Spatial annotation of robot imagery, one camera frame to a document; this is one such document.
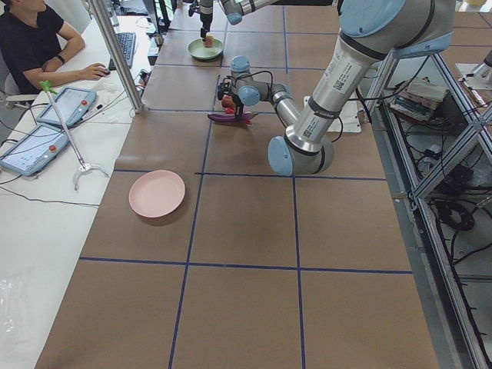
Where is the black keyboard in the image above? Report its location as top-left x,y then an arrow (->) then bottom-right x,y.
115,32 -> 137,68

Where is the stack of books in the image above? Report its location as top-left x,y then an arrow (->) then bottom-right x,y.
389,77 -> 448,121

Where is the green plate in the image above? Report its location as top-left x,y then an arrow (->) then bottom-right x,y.
188,38 -> 224,61

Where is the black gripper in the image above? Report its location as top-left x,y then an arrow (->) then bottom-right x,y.
231,93 -> 244,122
200,12 -> 213,39

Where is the purple eggplant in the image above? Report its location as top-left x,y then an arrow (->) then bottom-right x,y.
207,112 -> 258,125

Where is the far teach pendant tablet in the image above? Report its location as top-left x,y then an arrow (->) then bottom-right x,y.
36,87 -> 97,128

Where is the grabber reaching stick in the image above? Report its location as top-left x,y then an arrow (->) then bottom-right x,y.
40,81 -> 110,191

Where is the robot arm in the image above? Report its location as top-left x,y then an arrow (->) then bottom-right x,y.
230,1 -> 454,176
189,0 -> 343,41

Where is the red chili pepper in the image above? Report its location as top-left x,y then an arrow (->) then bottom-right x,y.
224,109 -> 255,126

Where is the seated person black shirt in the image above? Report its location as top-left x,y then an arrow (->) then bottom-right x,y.
1,1 -> 108,94

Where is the pink green peach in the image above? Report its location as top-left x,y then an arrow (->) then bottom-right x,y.
203,35 -> 214,48

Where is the teach pendant tablet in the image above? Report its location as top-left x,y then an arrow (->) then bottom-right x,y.
1,123 -> 68,177
36,87 -> 97,128

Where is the near teach pendant tablet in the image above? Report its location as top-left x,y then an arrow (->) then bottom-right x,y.
1,123 -> 68,177

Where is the red yellow pomegranate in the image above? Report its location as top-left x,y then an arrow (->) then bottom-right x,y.
221,95 -> 236,110

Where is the aluminium frame post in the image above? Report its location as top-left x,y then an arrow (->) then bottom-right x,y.
81,0 -> 144,113

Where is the pink plate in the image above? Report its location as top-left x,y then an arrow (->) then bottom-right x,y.
128,170 -> 185,218

